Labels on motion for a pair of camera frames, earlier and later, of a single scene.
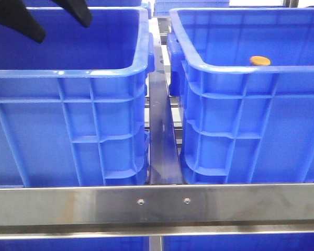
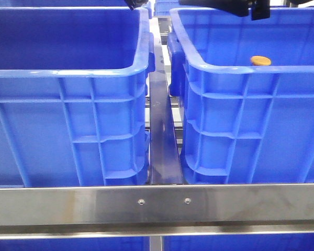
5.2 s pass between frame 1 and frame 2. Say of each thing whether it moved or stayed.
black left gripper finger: moved
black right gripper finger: moved
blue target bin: stayed
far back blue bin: stayed
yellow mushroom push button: stayed
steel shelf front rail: stayed
